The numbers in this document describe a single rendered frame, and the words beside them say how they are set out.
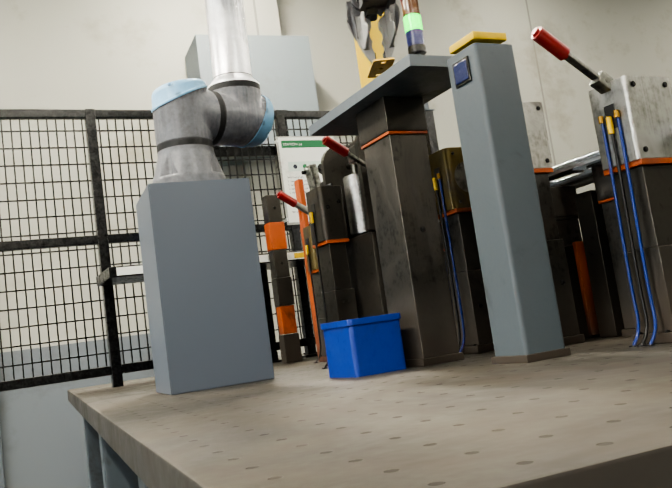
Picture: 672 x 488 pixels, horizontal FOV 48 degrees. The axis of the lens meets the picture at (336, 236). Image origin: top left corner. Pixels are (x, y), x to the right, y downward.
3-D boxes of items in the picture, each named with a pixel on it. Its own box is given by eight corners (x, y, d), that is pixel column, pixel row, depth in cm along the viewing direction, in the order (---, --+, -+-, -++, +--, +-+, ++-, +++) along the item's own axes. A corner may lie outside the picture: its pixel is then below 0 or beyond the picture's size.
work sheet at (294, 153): (346, 221, 267) (334, 135, 271) (287, 225, 257) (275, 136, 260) (343, 222, 269) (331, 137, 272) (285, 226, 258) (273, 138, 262)
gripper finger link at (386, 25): (390, 54, 129) (378, 2, 130) (384, 66, 134) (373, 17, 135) (408, 51, 129) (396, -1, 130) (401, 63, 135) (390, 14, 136)
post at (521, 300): (571, 354, 103) (516, 43, 108) (527, 362, 99) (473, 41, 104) (533, 356, 109) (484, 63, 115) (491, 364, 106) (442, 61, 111)
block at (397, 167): (464, 359, 125) (422, 95, 130) (423, 366, 121) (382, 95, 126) (431, 360, 133) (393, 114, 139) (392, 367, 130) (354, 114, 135)
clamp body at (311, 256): (354, 359, 195) (334, 223, 199) (319, 364, 191) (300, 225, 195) (342, 359, 201) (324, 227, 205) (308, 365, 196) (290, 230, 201)
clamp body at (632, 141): (723, 336, 102) (671, 76, 106) (661, 348, 97) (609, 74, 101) (677, 339, 108) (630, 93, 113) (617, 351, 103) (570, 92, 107)
